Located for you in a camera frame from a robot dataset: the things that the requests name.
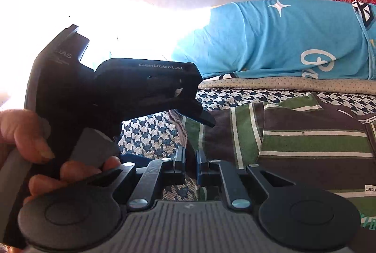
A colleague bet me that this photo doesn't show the blue cartoon pillow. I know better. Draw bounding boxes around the blue cartoon pillow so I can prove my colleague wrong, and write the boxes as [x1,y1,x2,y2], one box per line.
[170,0,376,82]

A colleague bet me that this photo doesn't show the houndstooth bed blanket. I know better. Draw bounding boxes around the houndstooth bed blanket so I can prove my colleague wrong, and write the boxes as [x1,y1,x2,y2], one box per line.
[116,87,376,202]

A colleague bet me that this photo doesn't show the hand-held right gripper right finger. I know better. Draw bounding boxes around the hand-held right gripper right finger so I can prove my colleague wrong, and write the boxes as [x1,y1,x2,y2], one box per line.
[196,149,296,209]

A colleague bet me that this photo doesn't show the green brown striped shirt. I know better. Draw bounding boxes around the green brown striped shirt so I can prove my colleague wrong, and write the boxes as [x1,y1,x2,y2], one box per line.
[168,92,376,239]

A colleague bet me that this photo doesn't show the person's left hand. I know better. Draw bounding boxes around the person's left hand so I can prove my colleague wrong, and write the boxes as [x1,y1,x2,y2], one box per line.
[0,109,121,207]

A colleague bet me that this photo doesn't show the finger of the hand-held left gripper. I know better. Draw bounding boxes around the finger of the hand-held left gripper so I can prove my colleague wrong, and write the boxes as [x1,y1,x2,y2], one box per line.
[94,58,204,102]
[119,93,217,128]

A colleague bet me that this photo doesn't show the beige dotted bed sheet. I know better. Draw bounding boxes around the beige dotted bed sheet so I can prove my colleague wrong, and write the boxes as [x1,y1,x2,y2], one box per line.
[197,77,376,95]

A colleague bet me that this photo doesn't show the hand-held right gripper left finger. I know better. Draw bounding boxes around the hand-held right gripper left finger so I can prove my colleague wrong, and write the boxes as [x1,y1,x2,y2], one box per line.
[85,147,187,211]

